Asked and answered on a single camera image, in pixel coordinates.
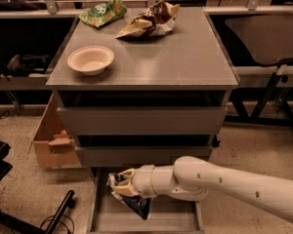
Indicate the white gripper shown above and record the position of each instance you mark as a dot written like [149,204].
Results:
[142,181]

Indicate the blue chip bag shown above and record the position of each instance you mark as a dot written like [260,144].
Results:
[138,204]

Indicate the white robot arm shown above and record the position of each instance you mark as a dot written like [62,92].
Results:
[190,179]

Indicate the grey bottom drawer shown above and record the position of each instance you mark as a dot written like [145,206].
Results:
[166,215]

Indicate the grey drawer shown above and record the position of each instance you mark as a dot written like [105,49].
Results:
[121,156]
[142,121]
[166,215]

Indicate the grey middle drawer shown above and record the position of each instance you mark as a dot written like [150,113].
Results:
[121,156]

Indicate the grey top drawer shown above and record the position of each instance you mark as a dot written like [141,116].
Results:
[142,121]

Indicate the grey drawer cabinet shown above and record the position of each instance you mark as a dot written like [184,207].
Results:
[186,68]

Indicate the brown chip bag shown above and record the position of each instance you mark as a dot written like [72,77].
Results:
[156,20]

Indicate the green chip bag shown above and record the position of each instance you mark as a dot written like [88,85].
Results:
[104,13]

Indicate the cardboard box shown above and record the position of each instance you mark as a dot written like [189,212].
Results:
[53,146]

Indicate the white paper bowl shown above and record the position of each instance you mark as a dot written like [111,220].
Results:
[90,60]

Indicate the black headphones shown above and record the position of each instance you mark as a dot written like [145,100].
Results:
[24,65]

